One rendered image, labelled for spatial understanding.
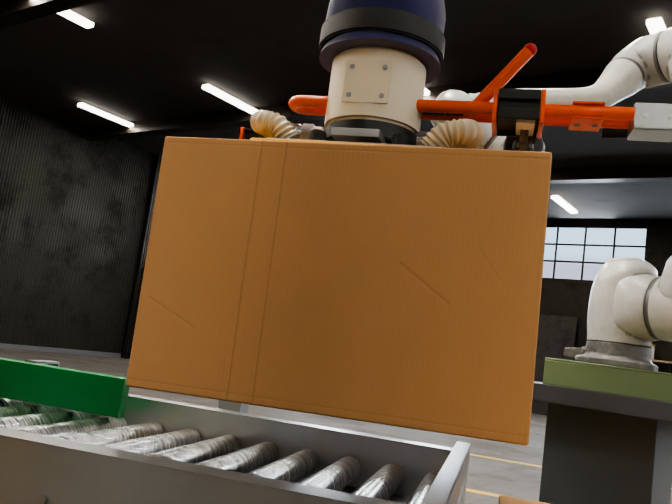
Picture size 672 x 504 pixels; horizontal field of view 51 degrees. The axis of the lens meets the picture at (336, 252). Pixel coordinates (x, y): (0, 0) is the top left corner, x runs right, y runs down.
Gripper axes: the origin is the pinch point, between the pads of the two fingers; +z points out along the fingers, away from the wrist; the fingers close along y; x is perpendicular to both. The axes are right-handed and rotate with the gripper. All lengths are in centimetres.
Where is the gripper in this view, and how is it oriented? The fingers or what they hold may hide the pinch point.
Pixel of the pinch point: (526, 114)
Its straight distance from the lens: 125.8
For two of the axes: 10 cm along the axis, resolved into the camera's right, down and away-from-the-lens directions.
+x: -9.6, -1.0, 2.4
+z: -2.3, -1.6, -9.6
